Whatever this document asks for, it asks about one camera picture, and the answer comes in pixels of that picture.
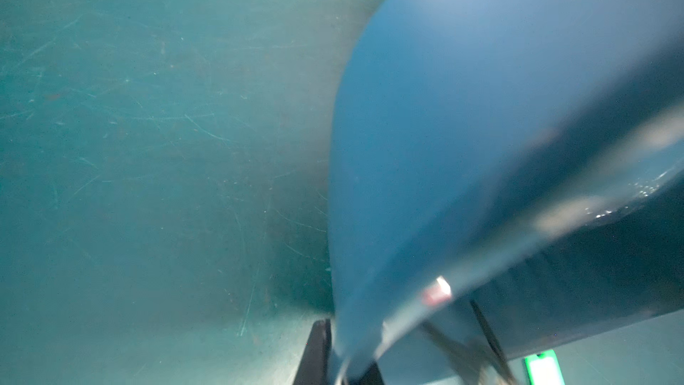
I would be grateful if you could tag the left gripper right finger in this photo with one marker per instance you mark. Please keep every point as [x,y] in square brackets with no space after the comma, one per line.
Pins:
[371,377]

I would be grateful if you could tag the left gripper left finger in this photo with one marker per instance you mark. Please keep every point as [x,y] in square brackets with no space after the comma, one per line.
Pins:
[313,366]

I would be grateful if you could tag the green tag key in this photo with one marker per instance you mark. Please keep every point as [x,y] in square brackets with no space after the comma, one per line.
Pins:
[544,369]

